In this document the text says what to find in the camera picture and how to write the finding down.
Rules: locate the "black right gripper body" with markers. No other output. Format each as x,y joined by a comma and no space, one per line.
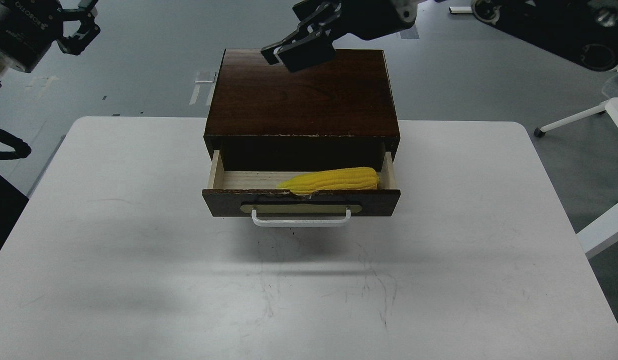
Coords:
372,19

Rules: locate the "white desk leg base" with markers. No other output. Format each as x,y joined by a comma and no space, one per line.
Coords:
460,10

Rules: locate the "grey floor tape strip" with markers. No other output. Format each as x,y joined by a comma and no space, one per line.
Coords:
409,33

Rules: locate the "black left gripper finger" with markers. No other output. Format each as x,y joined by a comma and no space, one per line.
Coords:
86,33
84,10

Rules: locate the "dark wooden drawer cabinet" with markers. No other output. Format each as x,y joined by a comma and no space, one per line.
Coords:
333,115

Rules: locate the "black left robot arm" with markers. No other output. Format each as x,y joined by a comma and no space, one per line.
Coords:
28,28

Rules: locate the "yellow corn cob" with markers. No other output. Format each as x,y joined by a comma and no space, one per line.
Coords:
344,179

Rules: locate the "wooden drawer with white handle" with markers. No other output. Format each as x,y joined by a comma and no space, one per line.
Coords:
254,194

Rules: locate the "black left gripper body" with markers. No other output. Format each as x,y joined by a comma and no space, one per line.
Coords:
27,29

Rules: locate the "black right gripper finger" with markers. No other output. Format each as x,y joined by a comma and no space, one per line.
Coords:
298,52
317,17

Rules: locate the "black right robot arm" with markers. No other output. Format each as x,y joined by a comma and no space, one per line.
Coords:
585,32

